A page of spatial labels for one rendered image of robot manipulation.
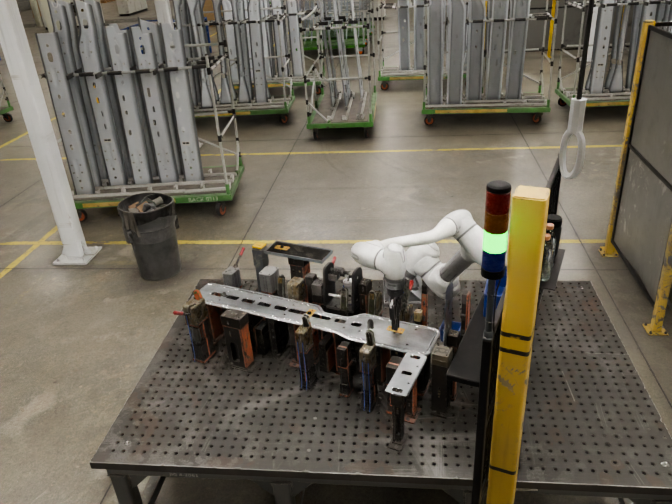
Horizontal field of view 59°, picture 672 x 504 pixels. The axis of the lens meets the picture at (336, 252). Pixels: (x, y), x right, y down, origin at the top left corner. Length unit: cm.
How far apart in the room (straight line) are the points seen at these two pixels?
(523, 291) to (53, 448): 318
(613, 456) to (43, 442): 329
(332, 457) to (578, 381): 129
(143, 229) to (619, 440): 404
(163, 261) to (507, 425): 396
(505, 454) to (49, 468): 276
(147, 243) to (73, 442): 200
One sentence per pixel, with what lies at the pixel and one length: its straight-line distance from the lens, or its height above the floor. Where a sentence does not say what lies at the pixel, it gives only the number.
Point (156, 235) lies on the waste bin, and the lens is 552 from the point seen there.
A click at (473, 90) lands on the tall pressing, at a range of 994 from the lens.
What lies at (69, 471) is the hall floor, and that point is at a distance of 410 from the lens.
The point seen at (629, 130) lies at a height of 116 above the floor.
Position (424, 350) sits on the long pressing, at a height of 100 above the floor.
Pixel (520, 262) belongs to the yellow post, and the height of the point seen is 178.
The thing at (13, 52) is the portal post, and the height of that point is 201.
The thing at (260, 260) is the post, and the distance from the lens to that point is 350.
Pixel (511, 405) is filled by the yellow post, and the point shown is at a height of 120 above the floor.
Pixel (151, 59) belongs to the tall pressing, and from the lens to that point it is 696.
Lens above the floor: 272
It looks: 28 degrees down
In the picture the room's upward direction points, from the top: 4 degrees counter-clockwise
